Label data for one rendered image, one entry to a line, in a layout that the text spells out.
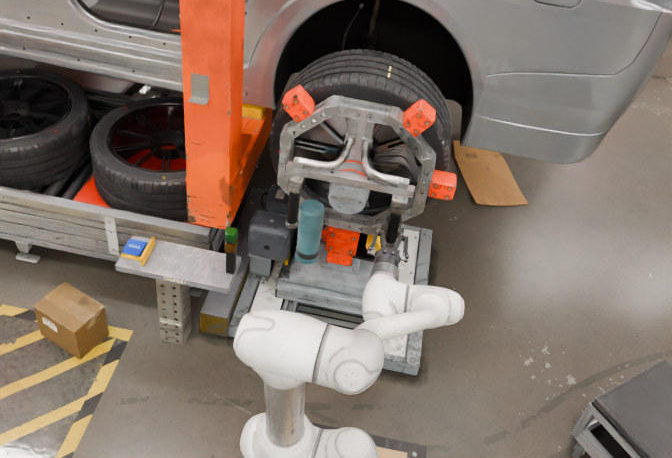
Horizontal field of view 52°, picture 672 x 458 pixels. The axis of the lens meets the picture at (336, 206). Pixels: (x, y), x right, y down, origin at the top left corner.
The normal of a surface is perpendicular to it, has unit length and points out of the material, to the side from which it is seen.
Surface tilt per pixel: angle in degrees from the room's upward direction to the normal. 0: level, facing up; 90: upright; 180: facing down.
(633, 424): 0
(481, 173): 2
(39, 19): 93
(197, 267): 0
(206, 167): 90
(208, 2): 90
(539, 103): 90
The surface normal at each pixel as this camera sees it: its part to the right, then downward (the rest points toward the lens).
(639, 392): 0.11, -0.74
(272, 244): -0.17, 0.64
